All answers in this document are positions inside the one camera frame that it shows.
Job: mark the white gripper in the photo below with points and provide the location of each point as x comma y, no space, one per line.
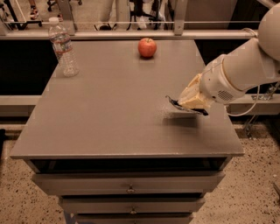
216,81

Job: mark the blue rxbar blueberry wrapper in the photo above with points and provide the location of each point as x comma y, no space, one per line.
175,104

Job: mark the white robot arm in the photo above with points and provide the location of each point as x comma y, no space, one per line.
231,75

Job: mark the red apple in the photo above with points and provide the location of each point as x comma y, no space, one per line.
147,47

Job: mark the grey drawer cabinet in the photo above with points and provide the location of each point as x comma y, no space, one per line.
113,119

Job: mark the top grey drawer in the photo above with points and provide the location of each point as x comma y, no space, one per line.
91,184

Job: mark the grey drawer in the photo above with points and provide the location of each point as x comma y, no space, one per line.
135,219
131,205
91,184

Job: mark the bottom grey drawer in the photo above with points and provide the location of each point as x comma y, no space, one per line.
135,219

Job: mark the clear plastic water bottle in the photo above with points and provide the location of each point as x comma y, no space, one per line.
63,48

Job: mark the middle grey drawer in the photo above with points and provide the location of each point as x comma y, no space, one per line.
131,205

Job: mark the metal railing frame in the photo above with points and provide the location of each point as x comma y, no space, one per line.
12,28

